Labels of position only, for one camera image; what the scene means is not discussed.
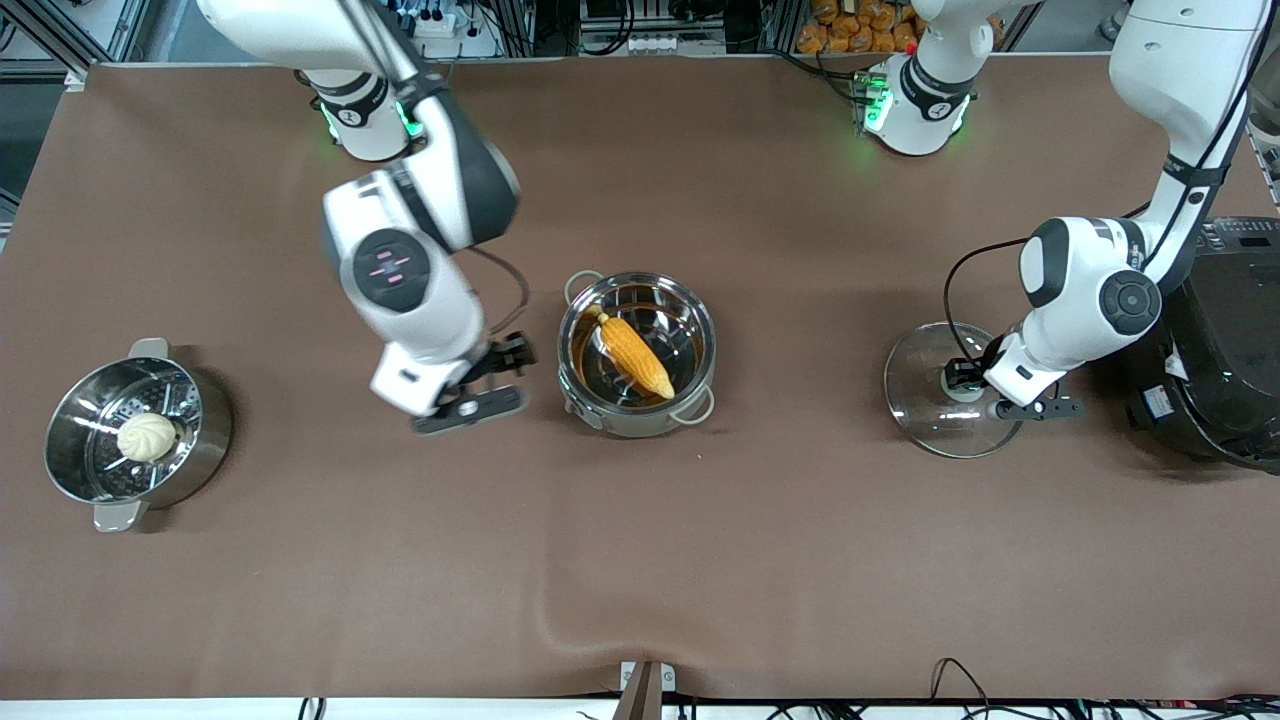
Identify black cable bundle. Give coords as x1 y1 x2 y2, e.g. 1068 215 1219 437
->
690 692 1280 720

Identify bag of orange bread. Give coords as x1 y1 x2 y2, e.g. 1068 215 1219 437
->
797 0 926 56

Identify thin black cable loop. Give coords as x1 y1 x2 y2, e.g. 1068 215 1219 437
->
928 657 991 713

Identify glass pot lid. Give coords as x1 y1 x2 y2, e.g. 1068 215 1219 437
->
883 320 1029 460

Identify yellow corn cob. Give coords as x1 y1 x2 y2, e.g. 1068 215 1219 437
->
590 305 676 401

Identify stainless steel cooking pot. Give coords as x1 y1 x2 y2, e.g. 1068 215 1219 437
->
556 270 717 439

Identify stainless steel steamer pot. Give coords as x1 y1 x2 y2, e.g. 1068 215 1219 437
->
43 338 233 534

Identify long white power strip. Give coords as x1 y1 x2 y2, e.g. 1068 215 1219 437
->
622 33 729 56

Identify white power strip with plugs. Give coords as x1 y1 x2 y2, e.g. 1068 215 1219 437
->
400 5 463 41

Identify black rice cooker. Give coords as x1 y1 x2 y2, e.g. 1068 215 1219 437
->
1120 217 1280 473

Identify aluminium frame profile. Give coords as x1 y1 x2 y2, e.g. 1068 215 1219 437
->
1245 85 1280 186
0 0 151 91

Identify white steamed bun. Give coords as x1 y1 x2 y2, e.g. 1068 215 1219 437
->
117 413 179 463

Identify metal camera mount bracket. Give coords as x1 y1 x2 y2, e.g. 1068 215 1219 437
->
612 660 677 720

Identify brown table mat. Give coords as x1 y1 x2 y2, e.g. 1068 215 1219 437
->
0 55 1280 701

